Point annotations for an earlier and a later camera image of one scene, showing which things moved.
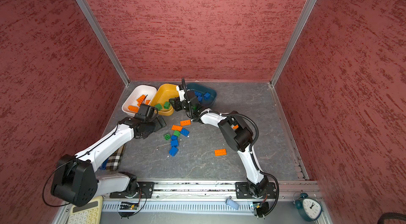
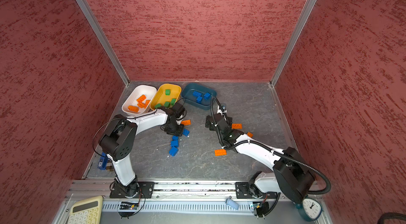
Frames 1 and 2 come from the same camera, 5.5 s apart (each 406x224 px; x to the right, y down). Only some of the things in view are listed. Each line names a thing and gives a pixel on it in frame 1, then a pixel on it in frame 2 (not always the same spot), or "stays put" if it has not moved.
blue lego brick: (173, 151) stays put
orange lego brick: (185, 122) stays put
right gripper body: (183, 105) → (211, 128)
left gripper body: (153, 126) → (174, 129)
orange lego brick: (220, 152) stays put
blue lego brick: (184, 132) stays put
